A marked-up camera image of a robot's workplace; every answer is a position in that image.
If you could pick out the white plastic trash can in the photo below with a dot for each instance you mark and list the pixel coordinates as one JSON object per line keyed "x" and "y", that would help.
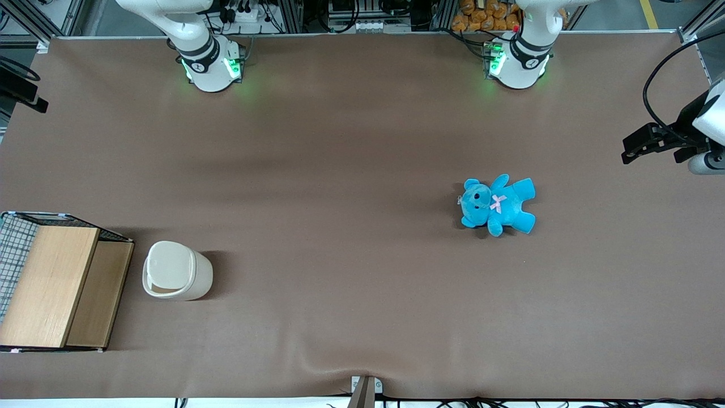
{"x": 198, "y": 275}

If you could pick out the orange plush toy pile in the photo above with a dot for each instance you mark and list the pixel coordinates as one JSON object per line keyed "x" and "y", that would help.
{"x": 481, "y": 16}

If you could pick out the light wooden shelf board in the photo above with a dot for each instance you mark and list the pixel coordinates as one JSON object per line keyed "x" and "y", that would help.
{"x": 51, "y": 283}

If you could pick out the blue teddy bear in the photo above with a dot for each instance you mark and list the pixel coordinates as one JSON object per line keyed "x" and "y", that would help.
{"x": 498, "y": 204}

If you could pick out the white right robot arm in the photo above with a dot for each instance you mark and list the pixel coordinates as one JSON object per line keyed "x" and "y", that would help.
{"x": 207, "y": 62}

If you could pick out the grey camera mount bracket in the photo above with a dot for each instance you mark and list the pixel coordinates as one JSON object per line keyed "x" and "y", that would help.
{"x": 365, "y": 391}

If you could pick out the dark wooden shelf board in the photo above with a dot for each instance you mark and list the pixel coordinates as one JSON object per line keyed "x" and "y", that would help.
{"x": 99, "y": 294}

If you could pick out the white trash can lid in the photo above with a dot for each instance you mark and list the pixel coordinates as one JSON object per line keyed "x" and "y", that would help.
{"x": 169, "y": 263}

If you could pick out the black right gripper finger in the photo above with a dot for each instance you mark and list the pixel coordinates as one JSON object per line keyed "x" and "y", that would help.
{"x": 22, "y": 92}

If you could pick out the white power strip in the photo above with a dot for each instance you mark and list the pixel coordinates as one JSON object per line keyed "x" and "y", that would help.
{"x": 246, "y": 14}

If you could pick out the aluminium frame profile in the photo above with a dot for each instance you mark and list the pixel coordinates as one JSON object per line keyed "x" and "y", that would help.
{"x": 39, "y": 22}
{"x": 699, "y": 22}

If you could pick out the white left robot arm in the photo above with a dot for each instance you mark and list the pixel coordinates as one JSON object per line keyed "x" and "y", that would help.
{"x": 518, "y": 62}

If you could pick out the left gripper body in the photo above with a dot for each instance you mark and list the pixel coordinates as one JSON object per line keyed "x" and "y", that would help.
{"x": 683, "y": 128}

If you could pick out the brown table cover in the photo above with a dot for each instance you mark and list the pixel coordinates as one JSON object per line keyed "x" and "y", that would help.
{"x": 362, "y": 255}

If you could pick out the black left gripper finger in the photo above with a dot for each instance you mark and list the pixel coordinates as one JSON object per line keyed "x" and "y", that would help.
{"x": 648, "y": 140}
{"x": 691, "y": 154}

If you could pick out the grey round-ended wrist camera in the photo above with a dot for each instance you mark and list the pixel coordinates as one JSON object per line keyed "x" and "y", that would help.
{"x": 708, "y": 163}

